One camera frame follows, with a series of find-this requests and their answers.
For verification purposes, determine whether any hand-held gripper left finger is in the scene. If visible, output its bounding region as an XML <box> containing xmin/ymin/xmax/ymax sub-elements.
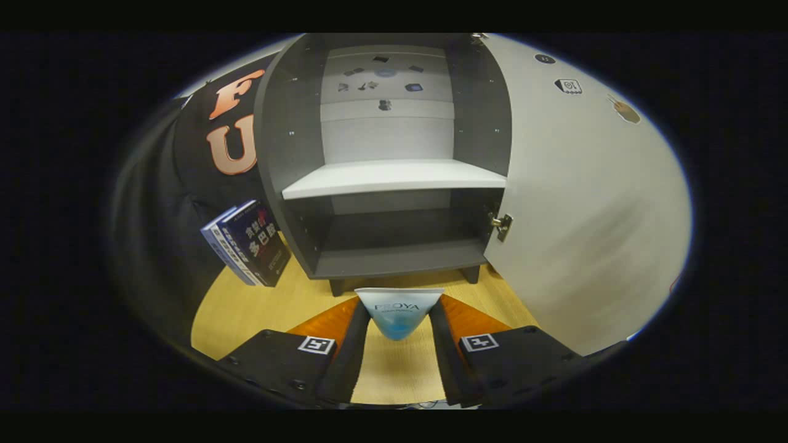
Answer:
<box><xmin>215</xmin><ymin>297</ymin><xmax>372</xmax><ymax>408</ymax></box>

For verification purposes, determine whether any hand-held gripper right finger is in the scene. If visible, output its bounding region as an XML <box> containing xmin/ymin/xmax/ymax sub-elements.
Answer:
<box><xmin>429</xmin><ymin>294</ymin><xmax>582</xmax><ymax>408</ymax></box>

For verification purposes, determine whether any blue and white tube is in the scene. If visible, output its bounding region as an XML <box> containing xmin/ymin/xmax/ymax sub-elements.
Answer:
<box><xmin>355</xmin><ymin>287</ymin><xmax>445</xmax><ymax>341</ymax></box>

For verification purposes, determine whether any beige cabinet door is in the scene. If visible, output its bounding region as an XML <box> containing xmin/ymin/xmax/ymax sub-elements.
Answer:
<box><xmin>480</xmin><ymin>34</ymin><xmax>693</xmax><ymax>356</ymax></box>

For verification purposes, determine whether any grey cabinet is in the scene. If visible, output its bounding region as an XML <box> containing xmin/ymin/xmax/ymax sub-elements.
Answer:
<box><xmin>254</xmin><ymin>34</ymin><xmax>513</xmax><ymax>297</ymax></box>

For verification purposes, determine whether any dark blue book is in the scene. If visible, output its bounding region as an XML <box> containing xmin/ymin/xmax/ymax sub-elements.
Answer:
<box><xmin>217</xmin><ymin>200</ymin><xmax>292</xmax><ymax>288</ymax></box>

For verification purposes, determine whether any light blue book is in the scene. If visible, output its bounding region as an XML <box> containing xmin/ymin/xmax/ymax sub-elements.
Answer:
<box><xmin>200</xmin><ymin>200</ymin><xmax>259</xmax><ymax>287</ymax></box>

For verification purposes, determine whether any white cabinet shelf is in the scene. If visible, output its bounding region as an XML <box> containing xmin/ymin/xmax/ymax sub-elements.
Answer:
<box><xmin>282</xmin><ymin>159</ymin><xmax>507</xmax><ymax>200</ymax></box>

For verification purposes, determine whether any black backdrop cloth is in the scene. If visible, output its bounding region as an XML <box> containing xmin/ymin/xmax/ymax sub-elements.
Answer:
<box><xmin>111</xmin><ymin>52</ymin><xmax>284</xmax><ymax>345</ymax></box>

